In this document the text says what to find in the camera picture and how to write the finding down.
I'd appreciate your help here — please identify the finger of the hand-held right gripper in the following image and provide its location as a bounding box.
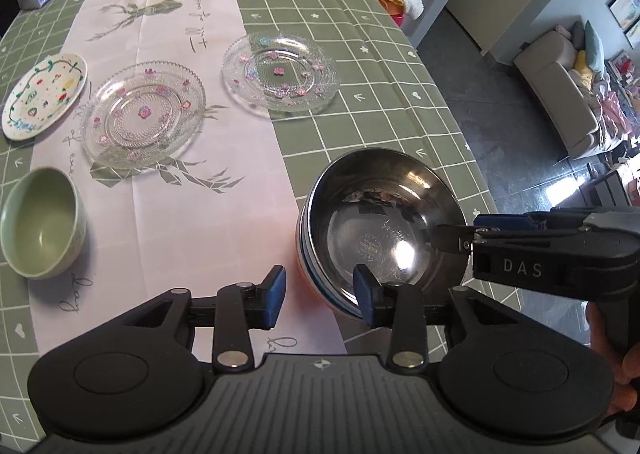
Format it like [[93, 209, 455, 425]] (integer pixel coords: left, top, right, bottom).
[[432, 225, 582, 255], [474, 208, 596, 231]]

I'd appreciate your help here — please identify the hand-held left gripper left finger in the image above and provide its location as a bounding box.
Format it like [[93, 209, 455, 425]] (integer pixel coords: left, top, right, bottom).
[[117, 265, 287, 374]]

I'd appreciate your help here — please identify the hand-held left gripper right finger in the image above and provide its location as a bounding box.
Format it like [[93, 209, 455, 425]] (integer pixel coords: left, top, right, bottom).
[[352, 265, 521, 371]]

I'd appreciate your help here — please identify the stainless steel bowl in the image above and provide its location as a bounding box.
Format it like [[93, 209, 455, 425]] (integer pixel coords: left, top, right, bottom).
[[296, 150, 473, 319]]

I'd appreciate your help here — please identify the flowered clear glass plate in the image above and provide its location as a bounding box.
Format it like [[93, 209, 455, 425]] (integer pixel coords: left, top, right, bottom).
[[79, 61, 207, 169], [221, 31, 342, 115]]

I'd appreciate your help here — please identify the person's right hand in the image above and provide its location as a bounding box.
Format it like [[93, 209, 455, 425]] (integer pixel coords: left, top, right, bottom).
[[585, 304, 640, 417]]

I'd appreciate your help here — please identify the dark coffee table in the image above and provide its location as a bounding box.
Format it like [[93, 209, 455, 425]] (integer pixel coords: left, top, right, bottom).
[[592, 156, 640, 207]]

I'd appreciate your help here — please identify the white deer print table runner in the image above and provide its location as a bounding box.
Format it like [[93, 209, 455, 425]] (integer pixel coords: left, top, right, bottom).
[[27, 0, 348, 360]]

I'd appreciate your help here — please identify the beige sofa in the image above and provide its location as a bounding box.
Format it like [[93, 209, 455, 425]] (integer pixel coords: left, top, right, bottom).
[[514, 28, 632, 161]]

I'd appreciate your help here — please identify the teal cushion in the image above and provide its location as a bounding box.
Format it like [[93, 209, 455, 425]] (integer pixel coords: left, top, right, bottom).
[[584, 21, 606, 74]]

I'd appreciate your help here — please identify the green ceramic bowl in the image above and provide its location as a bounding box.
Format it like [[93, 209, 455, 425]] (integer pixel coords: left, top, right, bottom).
[[0, 166, 88, 279]]

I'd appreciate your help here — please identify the white painted ceramic plate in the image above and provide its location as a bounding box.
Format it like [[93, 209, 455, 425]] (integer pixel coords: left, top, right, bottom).
[[1, 52, 88, 141]]

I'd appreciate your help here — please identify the framed wall picture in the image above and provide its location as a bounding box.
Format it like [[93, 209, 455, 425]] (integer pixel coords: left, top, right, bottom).
[[607, 0, 640, 29]]

